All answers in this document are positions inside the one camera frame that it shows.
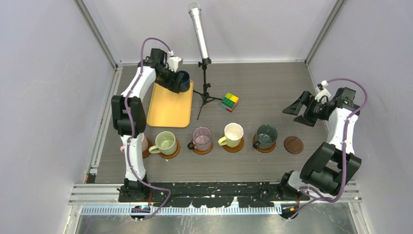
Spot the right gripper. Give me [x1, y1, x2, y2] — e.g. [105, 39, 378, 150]
[283, 91, 329, 127]

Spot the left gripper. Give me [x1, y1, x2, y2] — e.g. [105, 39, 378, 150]
[156, 64, 184, 94]

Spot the navy blue cup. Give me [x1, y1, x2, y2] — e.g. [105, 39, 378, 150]
[176, 71, 190, 92]

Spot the dark brown coaster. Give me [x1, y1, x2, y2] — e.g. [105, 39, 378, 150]
[283, 136, 304, 154]

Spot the dark green mug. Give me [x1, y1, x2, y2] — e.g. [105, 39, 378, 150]
[253, 125, 278, 150]

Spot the light green mug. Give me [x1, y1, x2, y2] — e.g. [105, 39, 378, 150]
[149, 131, 177, 156]

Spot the mauve purple cup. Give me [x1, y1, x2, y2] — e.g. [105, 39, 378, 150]
[187, 126, 213, 151]

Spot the pink white cup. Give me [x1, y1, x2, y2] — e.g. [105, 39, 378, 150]
[120, 134, 149, 152]

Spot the cream yellow cup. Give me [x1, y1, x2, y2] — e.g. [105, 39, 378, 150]
[218, 123, 244, 148]

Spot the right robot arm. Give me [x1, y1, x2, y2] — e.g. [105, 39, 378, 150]
[278, 87, 362, 200]

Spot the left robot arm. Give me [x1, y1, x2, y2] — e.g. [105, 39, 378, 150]
[111, 49, 183, 202]

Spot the yellow tray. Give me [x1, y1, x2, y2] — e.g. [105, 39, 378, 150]
[147, 80, 194, 128]

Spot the black microphone tripod stand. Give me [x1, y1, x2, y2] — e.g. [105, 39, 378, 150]
[193, 58, 223, 120]

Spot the colourful block cube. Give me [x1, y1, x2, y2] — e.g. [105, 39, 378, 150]
[221, 93, 239, 113]

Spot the silver microphone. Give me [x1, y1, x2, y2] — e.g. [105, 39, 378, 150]
[188, 1, 209, 59]

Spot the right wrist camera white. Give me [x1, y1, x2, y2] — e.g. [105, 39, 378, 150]
[315, 80, 331, 104]

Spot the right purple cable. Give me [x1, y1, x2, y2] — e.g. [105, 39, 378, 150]
[287, 78, 369, 221]

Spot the purple cable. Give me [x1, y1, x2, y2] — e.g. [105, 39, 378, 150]
[287, 78, 369, 221]
[124, 38, 175, 221]

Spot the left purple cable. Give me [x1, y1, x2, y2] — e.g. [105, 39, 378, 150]
[124, 38, 175, 221]

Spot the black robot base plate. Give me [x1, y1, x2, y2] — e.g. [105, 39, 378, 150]
[118, 181, 309, 208]

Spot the aluminium frame rail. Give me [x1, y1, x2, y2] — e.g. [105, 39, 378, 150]
[68, 180, 363, 216]

